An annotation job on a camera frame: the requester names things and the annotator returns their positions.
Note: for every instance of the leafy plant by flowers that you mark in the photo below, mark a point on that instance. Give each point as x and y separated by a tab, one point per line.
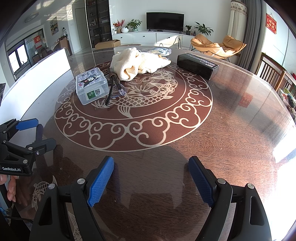
134	24

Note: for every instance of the red flower vase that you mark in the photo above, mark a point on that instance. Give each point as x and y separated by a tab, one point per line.
118	25

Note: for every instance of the clear plastic cartoon box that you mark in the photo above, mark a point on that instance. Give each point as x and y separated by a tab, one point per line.
91	85

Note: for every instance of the cardboard box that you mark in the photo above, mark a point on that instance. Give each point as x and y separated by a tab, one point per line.
107	44

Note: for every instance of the red wall hanging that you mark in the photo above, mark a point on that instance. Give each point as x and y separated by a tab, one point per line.
270	23

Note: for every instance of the orange lounge chair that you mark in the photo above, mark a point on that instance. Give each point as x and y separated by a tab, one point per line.
229	46

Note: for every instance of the white tv cabinet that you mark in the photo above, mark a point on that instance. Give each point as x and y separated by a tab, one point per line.
160	39

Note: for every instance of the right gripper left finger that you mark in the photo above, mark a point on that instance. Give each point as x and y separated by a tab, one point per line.
51	221

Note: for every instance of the black rectangular box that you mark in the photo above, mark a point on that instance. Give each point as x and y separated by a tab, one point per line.
197	65

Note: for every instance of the green potted plant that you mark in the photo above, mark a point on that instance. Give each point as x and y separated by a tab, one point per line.
202	29

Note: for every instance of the cream knitted cloth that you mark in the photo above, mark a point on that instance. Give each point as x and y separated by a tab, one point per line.
131	62

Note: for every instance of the small potted plant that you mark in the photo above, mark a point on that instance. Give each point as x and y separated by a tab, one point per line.
188	29

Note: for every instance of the white board panel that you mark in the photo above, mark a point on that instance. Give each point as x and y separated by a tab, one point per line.
32	84

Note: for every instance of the wooden dining chair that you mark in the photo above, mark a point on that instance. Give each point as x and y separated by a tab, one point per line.
275	74

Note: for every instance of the black frame glasses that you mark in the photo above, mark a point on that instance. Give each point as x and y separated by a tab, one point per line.
116	88

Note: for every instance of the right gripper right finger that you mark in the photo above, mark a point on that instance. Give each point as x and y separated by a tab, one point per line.
249	222

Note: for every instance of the black television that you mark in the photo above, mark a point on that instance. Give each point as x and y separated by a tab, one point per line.
165	21

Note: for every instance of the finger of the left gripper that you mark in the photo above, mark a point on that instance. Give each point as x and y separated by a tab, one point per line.
36	148
11	127

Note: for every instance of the person left hand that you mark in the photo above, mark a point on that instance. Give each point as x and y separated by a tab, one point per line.
11	192

